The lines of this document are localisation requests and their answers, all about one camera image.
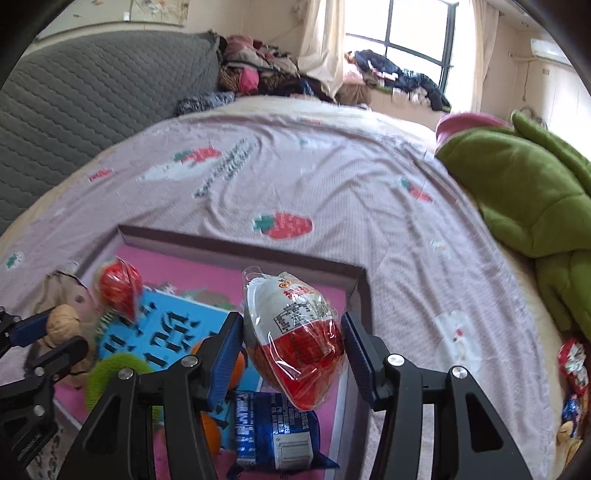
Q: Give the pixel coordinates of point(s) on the green fuzzy scrunchie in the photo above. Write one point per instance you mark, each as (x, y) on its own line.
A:
(106, 369)

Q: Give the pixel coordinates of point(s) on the pink pillow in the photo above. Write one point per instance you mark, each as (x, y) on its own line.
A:
(466, 127)

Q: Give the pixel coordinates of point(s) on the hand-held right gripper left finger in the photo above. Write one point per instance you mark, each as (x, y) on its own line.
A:
(226, 364)

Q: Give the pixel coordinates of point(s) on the walnut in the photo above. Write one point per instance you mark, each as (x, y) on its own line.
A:
(64, 323)

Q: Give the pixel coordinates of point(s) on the red patterned snack packet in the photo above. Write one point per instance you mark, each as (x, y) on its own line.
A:
(572, 360)

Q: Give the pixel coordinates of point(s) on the beige cushion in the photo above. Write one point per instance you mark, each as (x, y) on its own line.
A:
(353, 94)

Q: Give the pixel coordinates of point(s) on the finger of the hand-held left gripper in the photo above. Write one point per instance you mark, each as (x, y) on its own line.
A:
(60, 355)
(30, 330)

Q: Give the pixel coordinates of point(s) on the cream curtain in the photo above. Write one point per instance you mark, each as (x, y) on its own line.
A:
(323, 37)
(485, 55)

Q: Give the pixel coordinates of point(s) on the strawberry bear printed bedsheet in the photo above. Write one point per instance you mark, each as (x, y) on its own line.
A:
(323, 175)

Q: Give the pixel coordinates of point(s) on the blue cookie packet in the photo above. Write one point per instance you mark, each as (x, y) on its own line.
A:
(277, 429)

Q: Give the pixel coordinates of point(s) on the red white toy egg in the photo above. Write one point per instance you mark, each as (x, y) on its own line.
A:
(286, 323)

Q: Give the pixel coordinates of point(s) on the pink picture book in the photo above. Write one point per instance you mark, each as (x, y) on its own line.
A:
(184, 277)

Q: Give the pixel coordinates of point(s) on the dark floral cloth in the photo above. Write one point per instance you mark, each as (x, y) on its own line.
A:
(205, 102)

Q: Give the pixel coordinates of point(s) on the shallow cardboard box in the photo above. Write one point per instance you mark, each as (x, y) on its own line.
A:
(231, 249)

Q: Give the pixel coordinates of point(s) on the pile of clothes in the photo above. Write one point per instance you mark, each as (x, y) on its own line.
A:
(263, 64)

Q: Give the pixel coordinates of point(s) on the beige mesh bag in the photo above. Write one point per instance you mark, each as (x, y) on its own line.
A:
(74, 290)

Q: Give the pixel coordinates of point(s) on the grey quilted headboard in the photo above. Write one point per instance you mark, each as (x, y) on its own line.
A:
(92, 106)

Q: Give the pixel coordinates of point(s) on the white air conditioner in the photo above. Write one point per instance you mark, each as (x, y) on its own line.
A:
(551, 50)

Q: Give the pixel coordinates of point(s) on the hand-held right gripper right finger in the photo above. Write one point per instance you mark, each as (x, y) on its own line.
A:
(362, 364)

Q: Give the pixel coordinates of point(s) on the window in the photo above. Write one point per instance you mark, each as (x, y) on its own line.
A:
(415, 27)

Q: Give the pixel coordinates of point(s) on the clothes on windowsill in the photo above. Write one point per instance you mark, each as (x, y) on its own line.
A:
(397, 76)

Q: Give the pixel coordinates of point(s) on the green blanket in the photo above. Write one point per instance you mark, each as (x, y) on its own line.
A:
(521, 198)

